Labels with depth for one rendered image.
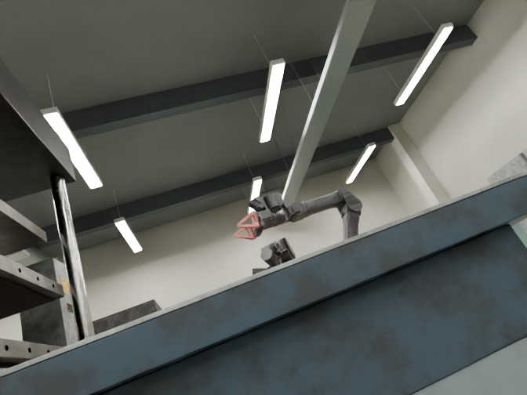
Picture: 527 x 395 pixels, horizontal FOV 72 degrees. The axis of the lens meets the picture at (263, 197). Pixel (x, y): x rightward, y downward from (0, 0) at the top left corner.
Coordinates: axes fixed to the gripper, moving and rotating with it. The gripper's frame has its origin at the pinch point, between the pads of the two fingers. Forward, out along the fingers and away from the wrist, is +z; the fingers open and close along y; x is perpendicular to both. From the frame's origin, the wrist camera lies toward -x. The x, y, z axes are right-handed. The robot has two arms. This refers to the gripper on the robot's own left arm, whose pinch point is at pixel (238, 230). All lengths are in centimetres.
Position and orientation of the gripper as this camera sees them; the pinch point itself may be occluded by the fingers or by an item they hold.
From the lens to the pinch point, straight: 140.2
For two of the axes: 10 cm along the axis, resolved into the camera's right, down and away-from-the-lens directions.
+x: 3.8, 8.4, -3.8
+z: -9.0, 2.6, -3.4
